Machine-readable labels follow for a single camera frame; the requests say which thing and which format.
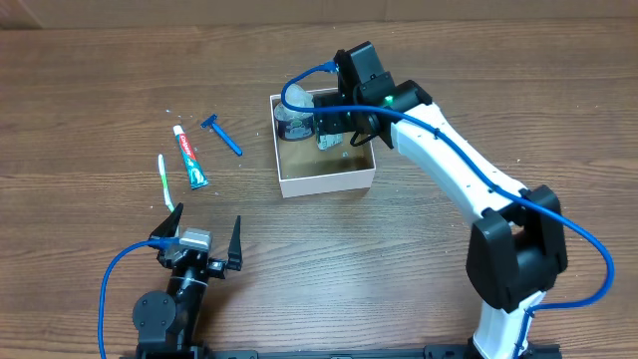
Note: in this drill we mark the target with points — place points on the blue disposable razor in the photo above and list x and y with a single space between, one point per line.
211 124

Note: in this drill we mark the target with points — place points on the dark foam soap pump bottle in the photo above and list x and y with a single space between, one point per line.
292 125

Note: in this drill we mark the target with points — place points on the pink cardboard box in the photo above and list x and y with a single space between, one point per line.
302 169

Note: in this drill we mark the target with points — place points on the white green soap bar pack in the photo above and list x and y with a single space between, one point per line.
327 141

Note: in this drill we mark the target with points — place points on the Colgate toothpaste tube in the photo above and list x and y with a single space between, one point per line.
196 176

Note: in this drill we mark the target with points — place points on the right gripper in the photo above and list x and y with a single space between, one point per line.
332 122

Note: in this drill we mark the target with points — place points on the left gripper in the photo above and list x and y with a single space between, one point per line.
218 266

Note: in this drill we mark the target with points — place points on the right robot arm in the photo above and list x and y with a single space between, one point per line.
515 253

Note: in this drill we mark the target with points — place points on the green white toothbrush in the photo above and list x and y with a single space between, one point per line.
165 190

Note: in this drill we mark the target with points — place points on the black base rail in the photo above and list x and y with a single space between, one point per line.
339 354

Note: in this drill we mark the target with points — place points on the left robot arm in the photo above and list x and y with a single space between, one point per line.
166 320

